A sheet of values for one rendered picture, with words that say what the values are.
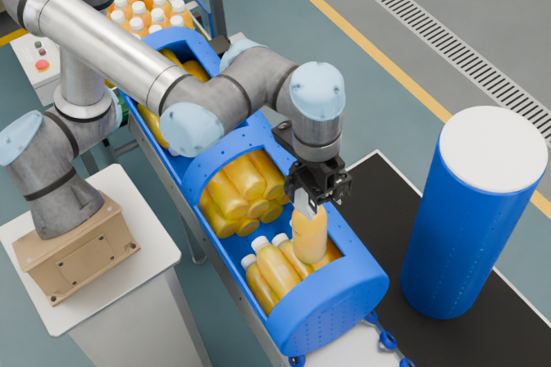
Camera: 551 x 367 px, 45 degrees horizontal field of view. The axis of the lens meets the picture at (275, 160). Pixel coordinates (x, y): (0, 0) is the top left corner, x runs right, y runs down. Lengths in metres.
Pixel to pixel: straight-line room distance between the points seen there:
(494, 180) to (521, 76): 1.73
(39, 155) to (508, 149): 1.16
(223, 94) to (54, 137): 0.58
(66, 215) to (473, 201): 1.02
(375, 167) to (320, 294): 1.51
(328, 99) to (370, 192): 1.86
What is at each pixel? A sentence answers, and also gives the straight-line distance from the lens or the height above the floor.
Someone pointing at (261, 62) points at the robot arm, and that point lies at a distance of 0.95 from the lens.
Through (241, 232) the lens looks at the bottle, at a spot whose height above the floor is 1.00.
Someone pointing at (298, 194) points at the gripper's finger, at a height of 1.50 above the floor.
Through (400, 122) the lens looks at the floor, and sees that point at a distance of 3.14.
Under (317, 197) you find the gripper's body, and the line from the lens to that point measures 1.04.
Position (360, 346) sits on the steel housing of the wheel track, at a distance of 1.63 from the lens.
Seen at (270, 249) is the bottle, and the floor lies 1.13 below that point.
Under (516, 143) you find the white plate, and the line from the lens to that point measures 1.84.
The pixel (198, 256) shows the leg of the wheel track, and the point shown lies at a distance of 2.70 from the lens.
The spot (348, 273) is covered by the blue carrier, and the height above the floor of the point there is 1.23.
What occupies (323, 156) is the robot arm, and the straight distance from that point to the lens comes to 0.98.
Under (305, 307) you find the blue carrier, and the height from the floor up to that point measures 1.21.
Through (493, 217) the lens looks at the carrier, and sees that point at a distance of 1.86.
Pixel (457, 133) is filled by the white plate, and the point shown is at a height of 1.04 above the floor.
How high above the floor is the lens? 2.47
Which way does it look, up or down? 56 degrees down
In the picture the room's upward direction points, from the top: 4 degrees counter-clockwise
